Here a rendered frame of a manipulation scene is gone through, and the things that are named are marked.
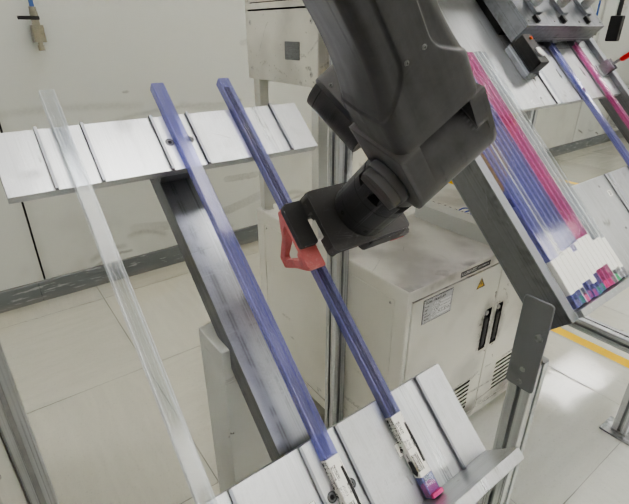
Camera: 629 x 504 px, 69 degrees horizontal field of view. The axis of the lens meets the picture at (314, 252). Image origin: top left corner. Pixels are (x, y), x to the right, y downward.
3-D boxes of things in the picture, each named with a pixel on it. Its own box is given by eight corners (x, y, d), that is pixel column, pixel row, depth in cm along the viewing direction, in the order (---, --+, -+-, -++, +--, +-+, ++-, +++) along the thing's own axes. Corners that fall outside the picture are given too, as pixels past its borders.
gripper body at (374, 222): (296, 201, 44) (332, 157, 38) (372, 182, 50) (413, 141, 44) (326, 260, 43) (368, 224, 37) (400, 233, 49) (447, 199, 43)
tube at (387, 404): (434, 490, 44) (442, 490, 43) (425, 498, 43) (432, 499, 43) (226, 84, 56) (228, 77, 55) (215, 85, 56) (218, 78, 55)
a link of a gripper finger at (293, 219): (253, 240, 50) (286, 197, 42) (305, 225, 54) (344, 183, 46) (280, 296, 49) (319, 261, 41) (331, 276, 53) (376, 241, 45)
